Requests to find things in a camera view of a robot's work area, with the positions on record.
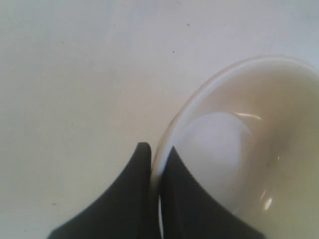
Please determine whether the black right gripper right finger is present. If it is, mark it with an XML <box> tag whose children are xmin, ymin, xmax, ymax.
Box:
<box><xmin>160</xmin><ymin>148</ymin><xmax>265</xmax><ymax>239</ymax></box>

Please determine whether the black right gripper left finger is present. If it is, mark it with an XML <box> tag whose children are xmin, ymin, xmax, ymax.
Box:
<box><xmin>49</xmin><ymin>142</ymin><xmax>161</xmax><ymax>239</ymax></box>

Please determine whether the white ceramic bowl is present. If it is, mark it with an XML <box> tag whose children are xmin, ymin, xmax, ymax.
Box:
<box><xmin>150</xmin><ymin>56</ymin><xmax>319</xmax><ymax>239</ymax></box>

